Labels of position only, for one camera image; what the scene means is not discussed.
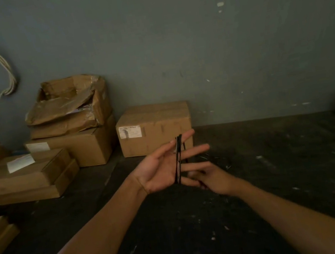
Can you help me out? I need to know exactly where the white paper slip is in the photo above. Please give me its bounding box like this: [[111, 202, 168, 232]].
[[6, 153, 37, 174]]

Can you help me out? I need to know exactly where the person's left hand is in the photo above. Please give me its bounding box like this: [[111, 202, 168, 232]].
[[125, 127, 216, 198]]

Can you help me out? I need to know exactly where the person's right forearm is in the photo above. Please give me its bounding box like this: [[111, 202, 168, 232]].
[[231, 167, 335, 254]]

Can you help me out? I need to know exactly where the sealed cardboard box white label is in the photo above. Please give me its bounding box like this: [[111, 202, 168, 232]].
[[113, 99, 195, 161]]

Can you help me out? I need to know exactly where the person's left forearm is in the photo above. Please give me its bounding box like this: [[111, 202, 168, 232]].
[[6, 175, 157, 254]]

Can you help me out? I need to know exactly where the black cable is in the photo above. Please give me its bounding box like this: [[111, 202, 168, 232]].
[[168, 134, 192, 185]]

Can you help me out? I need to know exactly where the torn open cardboard box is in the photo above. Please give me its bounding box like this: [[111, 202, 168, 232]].
[[20, 71, 115, 141]]

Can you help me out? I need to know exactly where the large cardboard box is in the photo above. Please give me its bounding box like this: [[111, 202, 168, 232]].
[[22, 114, 122, 176]]

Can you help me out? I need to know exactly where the person's right hand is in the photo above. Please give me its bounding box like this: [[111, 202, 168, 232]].
[[187, 160, 243, 202]]

